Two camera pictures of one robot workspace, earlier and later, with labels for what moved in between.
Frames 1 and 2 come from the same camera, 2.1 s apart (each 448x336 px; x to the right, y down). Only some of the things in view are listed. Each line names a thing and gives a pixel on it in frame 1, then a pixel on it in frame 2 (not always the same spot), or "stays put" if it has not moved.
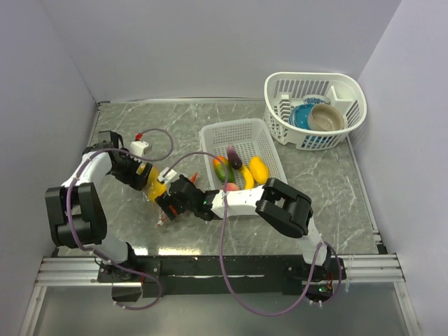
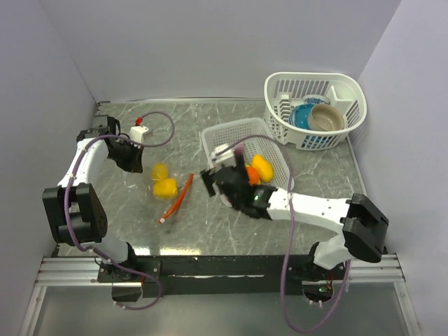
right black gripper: (163, 201) to (208, 182)
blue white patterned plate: (316, 99) stays put
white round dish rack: (313, 110) stays put
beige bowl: (325, 117) stays put
